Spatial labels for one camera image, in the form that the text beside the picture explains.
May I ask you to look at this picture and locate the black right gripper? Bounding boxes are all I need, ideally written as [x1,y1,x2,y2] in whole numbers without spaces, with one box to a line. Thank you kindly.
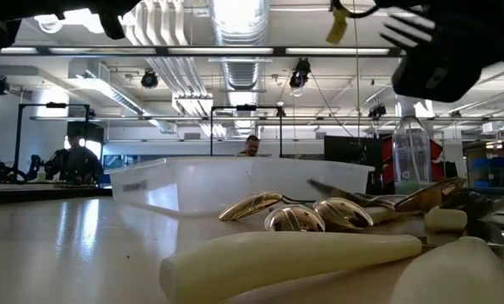
[376,0,504,104]

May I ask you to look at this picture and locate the black fork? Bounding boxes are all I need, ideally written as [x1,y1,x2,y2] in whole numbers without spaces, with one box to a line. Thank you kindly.
[379,14,437,51]

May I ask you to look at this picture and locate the clear plastic compartment tray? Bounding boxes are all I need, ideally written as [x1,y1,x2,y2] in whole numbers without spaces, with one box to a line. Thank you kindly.
[106,156,376,218]

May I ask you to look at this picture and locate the black horizontal rig beam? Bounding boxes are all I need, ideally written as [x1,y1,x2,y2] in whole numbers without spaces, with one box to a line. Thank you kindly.
[0,45,407,59]

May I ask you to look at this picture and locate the clear spray bottle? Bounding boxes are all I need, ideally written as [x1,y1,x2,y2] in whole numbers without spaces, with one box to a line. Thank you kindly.
[392,95,433,196]

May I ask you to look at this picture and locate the blue bin shelving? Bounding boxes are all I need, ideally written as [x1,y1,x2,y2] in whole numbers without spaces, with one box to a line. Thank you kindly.
[465,145,504,190]

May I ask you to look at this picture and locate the large black monitor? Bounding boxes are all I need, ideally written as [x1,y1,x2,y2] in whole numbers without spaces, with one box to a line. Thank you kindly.
[322,134,394,196]

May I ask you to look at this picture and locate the small black monitor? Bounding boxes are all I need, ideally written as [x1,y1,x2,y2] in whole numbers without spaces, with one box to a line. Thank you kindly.
[67,121,106,143]

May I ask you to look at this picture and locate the person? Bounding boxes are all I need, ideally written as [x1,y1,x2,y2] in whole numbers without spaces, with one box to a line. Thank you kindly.
[43,133,106,186]
[236,134,262,159]

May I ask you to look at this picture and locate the black distant robot arms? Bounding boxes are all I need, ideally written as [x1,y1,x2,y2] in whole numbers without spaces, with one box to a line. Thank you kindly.
[0,147,46,186]

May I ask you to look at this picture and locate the yellow cable tag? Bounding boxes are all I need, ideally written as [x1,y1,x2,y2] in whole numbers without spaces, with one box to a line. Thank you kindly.
[325,5,351,46]

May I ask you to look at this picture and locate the black rectangular gantry frame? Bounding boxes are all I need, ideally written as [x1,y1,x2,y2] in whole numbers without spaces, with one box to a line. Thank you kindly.
[14,101,91,171]
[209,104,284,158]

